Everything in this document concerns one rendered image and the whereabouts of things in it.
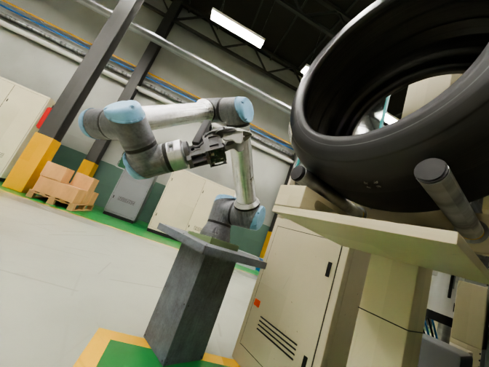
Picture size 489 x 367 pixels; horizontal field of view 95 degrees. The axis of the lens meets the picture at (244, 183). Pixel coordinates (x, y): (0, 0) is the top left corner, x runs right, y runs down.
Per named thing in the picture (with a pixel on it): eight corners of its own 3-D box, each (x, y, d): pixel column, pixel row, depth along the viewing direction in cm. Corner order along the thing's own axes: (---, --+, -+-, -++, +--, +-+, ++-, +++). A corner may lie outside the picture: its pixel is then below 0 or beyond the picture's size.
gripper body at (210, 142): (229, 163, 70) (191, 173, 69) (223, 145, 75) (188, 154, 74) (225, 145, 63) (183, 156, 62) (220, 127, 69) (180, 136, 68)
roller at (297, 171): (350, 212, 81) (362, 207, 78) (354, 223, 78) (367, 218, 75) (288, 170, 62) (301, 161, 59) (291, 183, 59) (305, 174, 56)
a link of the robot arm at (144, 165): (116, 159, 60) (133, 188, 66) (163, 147, 61) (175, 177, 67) (124, 145, 68) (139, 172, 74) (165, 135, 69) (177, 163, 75)
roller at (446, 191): (454, 227, 58) (474, 219, 55) (467, 243, 55) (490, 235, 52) (407, 167, 39) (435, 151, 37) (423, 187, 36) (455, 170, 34)
